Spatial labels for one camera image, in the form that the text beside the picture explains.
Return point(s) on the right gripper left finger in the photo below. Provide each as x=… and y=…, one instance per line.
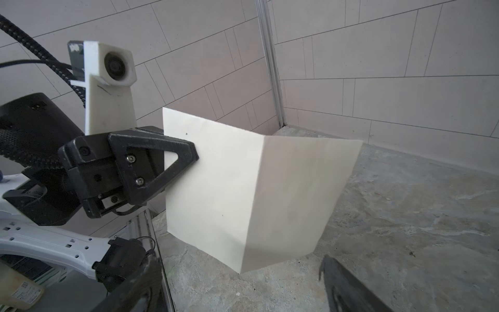
x=140, y=292

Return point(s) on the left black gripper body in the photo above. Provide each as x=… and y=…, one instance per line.
x=93, y=175

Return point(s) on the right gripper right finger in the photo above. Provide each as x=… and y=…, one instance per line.
x=345, y=292

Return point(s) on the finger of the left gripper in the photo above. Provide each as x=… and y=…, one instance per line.
x=148, y=162

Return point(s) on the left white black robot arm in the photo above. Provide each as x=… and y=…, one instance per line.
x=33, y=128

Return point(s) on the yellow object behind rig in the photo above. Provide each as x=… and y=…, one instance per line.
x=17, y=291

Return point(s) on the aluminium mounting rail frame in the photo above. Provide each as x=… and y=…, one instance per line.
x=143, y=230

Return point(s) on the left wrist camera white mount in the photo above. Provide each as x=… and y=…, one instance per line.
x=106, y=73

